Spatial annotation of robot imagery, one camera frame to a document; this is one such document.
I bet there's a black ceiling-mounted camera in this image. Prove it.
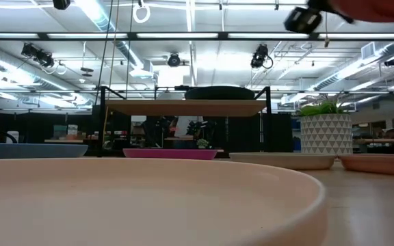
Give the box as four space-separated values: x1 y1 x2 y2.
250 43 274 70
36 51 55 68
21 42 39 58
167 53 182 68

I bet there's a large peach plate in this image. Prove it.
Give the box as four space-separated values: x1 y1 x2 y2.
0 156 328 246

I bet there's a black hanging cable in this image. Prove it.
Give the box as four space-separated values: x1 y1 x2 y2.
94 0 114 107

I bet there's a black overhead frame beam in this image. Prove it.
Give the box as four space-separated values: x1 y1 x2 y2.
0 31 394 42

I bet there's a black wire rack shelf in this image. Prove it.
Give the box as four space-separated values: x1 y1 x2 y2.
96 85 273 158

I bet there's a terracotta plate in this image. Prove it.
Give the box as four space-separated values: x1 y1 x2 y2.
338 153 394 178

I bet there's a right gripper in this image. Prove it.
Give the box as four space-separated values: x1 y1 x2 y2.
284 0 355 34

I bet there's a blue plate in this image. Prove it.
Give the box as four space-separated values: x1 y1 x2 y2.
0 142 89 160

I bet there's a beige grey plate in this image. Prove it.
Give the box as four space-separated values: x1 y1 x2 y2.
228 152 337 171

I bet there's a white cable loop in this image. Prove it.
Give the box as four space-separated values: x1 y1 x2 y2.
132 0 151 25

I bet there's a tan hanging cable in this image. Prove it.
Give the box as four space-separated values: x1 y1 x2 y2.
107 0 120 100

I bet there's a magenta plate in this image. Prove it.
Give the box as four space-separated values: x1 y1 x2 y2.
122 148 218 161

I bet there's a white triangle-patterned planter pot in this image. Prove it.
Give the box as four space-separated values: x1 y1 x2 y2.
300 113 354 155

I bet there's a dark plate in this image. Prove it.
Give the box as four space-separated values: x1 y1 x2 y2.
184 85 256 100

